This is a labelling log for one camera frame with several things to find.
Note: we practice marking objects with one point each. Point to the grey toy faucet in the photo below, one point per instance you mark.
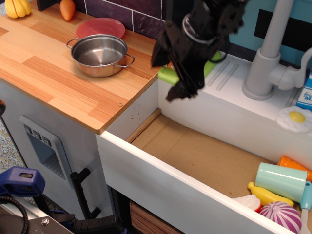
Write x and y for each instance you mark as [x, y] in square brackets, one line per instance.
[266, 70]

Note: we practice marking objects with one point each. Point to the orange toy carrot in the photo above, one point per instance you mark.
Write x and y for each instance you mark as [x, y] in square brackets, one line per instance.
[289, 163]

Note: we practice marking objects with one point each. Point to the light blue handled spatula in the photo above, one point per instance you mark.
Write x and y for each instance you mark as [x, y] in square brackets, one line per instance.
[305, 206]

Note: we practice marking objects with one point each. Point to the purple striped toy onion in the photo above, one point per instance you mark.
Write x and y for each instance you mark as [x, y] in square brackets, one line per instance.
[284, 215]

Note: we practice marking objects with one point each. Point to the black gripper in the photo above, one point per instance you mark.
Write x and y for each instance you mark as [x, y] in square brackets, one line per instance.
[190, 53]

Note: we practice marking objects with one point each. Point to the white toy sink basin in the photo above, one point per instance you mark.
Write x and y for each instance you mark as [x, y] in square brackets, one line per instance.
[187, 160]

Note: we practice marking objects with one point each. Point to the mint green plastic cup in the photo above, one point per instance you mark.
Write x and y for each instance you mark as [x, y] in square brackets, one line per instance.
[283, 181]

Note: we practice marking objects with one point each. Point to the blue plastic clamp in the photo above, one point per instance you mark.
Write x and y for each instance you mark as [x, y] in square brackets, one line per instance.
[21, 182]

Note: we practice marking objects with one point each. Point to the white toy bread slice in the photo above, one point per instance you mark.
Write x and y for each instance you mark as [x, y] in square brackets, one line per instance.
[250, 201]

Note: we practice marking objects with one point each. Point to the green plastic cutting board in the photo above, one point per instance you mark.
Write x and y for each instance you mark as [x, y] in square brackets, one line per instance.
[169, 75]

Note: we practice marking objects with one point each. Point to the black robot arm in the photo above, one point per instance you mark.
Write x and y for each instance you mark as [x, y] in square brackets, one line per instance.
[232, 19]

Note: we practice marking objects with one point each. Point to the grey oven control panel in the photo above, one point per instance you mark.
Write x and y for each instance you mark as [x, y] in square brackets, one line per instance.
[49, 150]

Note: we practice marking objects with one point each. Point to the toy fried egg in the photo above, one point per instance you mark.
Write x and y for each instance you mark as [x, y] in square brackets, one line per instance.
[295, 119]

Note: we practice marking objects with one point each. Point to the yellow toy banana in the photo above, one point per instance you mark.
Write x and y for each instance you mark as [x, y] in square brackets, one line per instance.
[266, 196]

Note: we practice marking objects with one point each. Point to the orange toy fruit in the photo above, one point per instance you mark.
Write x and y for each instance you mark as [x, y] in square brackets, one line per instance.
[67, 9]

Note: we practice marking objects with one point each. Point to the stainless steel pot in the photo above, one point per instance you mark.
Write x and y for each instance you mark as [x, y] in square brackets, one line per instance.
[100, 55]

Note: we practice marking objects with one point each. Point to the red plastic plate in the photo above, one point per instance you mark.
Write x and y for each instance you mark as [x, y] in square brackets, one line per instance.
[96, 26]

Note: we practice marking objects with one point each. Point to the black oven door handle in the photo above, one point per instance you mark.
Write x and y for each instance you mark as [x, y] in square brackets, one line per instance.
[77, 180]

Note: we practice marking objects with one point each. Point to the blue milk carton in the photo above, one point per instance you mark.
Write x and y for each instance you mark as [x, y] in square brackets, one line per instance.
[305, 98]

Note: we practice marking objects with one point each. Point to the yellow toy bell pepper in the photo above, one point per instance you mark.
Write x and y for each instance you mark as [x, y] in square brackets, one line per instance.
[17, 8]

